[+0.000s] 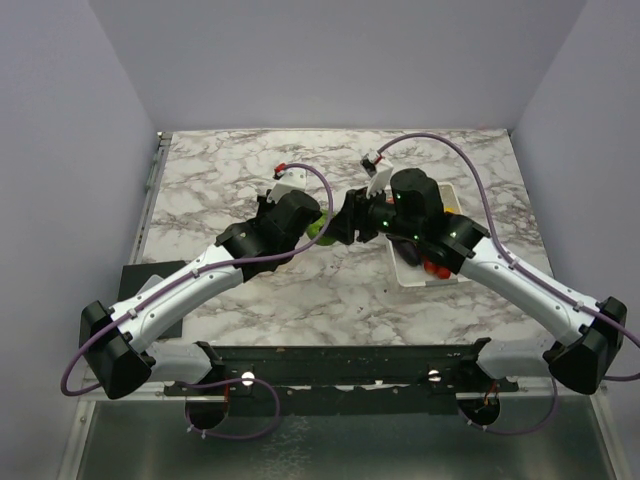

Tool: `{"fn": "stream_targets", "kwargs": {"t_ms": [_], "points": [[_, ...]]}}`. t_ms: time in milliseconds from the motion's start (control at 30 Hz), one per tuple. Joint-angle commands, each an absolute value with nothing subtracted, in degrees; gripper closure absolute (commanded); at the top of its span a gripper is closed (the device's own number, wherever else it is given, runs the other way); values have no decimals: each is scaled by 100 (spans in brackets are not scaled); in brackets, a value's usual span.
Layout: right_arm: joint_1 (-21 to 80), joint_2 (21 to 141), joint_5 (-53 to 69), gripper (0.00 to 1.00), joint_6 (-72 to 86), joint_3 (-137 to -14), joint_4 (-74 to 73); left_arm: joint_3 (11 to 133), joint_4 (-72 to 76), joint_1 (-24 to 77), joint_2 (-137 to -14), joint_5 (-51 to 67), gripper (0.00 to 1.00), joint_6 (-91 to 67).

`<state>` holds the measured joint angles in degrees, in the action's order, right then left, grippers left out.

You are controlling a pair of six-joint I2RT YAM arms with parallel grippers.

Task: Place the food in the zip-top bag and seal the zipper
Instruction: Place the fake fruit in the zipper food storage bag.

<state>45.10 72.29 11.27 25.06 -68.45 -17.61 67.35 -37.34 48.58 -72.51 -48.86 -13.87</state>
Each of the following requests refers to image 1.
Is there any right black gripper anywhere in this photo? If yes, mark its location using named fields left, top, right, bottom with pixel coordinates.
left=321, top=182, right=422, bottom=245

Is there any green lime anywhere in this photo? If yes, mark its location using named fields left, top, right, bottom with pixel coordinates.
left=305, top=212, right=337, bottom=247

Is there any red cherry tomatoes bunch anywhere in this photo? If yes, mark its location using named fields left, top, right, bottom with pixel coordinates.
left=423, top=260, right=451, bottom=280

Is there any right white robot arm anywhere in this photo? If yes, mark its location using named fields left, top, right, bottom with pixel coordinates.
left=327, top=168, right=627, bottom=394

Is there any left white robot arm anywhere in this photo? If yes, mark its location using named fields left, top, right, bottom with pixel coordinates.
left=79, top=190, right=321, bottom=399

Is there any purple eggplant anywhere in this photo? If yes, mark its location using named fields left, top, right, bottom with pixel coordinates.
left=389, top=237, right=422, bottom=267

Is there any white plastic basket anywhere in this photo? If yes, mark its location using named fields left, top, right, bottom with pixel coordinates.
left=387, top=182, right=469, bottom=288

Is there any metal table edge strip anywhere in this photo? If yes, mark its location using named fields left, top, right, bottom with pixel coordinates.
left=128, top=131, right=173, bottom=264

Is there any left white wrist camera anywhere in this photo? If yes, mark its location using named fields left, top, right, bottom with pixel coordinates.
left=267, top=163, right=307, bottom=203

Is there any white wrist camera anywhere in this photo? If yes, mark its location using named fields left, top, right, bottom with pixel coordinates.
left=267, top=163, right=307, bottom=203
left=360, top=151, right=394, bottom=198

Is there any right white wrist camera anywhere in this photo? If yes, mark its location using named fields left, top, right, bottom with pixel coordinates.
left=360, top=151, right=394, bottom=198

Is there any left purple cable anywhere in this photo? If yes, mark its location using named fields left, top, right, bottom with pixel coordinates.
left=59, top=163, right=336, bottom=441

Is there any purple cable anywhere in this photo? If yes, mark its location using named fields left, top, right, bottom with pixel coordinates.
left=59, top=163, right=336, bottom=441
left=369, top=130, right=640, bottom=435

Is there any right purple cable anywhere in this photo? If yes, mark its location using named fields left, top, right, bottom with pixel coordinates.
left=369, top=130, right=640, bottom=435

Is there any black mounting rail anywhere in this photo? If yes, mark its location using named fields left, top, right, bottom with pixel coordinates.
left=164, top=339, right=518, bottom=416

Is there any aluminium extrusion rail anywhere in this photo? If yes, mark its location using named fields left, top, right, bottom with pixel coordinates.
left=514, top=376, right=607, bottom=395

